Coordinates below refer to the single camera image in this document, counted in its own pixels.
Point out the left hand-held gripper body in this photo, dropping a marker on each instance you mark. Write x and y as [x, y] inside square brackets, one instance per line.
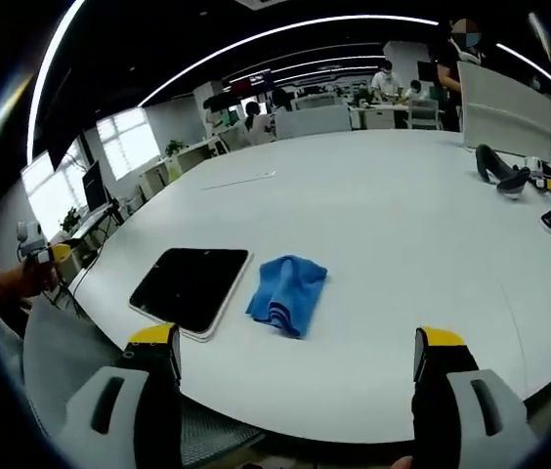
[31, 242]

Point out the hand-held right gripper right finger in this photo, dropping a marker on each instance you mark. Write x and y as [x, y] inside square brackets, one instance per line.
[471, 410]

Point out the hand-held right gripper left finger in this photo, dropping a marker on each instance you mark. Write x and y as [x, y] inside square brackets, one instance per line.
[109, 405]

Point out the black tablet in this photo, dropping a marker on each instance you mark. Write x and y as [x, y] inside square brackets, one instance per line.
[190, 288]

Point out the blue cleaning cloth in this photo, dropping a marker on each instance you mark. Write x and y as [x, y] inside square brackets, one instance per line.
[287, 293]

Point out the person's left hand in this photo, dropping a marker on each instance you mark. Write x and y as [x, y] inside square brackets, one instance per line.
[41, 281]

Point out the person's right hand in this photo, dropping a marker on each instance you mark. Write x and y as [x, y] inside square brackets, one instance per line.
[402, 463]

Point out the green potted plant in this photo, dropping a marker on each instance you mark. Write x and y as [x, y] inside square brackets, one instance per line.
[174, 148]
[69, 220]

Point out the grey mesh chair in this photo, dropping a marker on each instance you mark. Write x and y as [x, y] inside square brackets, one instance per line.
[80, 342]

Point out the black monitor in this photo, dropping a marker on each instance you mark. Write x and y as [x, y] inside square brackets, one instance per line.
[94, 185]

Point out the thin white strip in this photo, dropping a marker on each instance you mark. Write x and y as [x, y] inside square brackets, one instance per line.
[241, 180]

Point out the grey desk partition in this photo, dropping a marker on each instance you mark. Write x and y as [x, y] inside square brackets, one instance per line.
[312, 122]

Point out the white office chair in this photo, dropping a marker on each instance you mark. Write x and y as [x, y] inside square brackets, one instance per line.
[423, 115]

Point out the white board panel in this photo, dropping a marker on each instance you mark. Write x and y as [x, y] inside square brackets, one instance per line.
[507, 110]

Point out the red wall screen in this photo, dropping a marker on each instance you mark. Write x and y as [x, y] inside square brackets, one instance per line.
[251, 83]

